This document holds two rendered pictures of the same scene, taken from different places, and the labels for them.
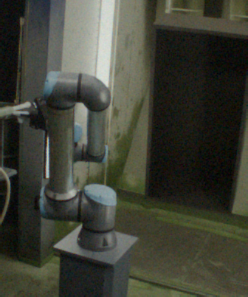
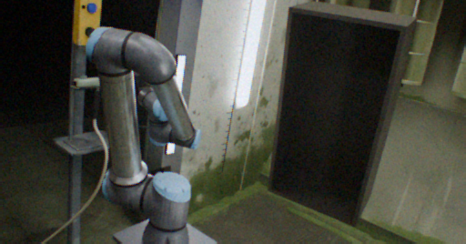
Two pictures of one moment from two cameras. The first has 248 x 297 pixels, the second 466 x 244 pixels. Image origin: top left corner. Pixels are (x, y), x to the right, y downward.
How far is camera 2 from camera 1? 1.02 m
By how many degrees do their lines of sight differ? 14
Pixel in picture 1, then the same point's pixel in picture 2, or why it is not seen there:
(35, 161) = not seen: hidden behind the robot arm
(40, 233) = not seen: hidden behind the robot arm
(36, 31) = (170, 5)
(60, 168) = (116, 148)
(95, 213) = (158, 207)
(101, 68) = (247, 55)
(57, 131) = (107, 103)
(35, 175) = (157, 149)
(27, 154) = not seen: hidden behind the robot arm
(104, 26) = (253, 14)
